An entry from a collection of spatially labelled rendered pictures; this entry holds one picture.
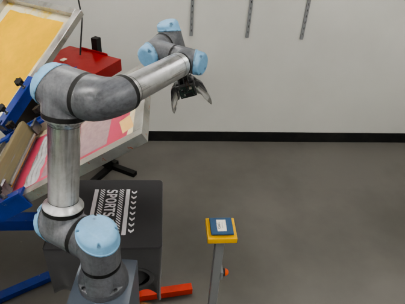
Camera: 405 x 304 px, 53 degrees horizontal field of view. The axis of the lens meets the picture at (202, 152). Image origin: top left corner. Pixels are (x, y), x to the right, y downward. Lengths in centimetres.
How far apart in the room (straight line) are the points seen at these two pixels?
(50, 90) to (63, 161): 20
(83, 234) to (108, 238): 7
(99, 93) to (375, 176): 338
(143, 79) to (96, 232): 43
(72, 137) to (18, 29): 163
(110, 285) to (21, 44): 167
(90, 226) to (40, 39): 155
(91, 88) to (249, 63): 285
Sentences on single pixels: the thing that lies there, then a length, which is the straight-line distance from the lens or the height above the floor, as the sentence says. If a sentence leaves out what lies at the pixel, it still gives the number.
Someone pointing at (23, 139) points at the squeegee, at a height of 127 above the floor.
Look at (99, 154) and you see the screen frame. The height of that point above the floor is 147.
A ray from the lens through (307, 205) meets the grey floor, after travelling 351.
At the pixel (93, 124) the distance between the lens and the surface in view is 169.
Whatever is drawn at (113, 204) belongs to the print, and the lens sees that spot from 195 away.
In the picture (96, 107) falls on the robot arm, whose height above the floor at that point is 178.
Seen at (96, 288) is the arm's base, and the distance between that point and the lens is 127.
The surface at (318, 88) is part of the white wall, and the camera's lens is 404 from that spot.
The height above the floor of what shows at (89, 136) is 138.
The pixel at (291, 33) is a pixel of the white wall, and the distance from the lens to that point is 373.
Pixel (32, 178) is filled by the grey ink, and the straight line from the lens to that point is 166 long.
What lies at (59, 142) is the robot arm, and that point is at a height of 166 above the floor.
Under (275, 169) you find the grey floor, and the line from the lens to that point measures 383.
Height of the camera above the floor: 226
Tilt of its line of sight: 35 degrees down
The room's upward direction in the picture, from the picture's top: 4 degrees clockwise
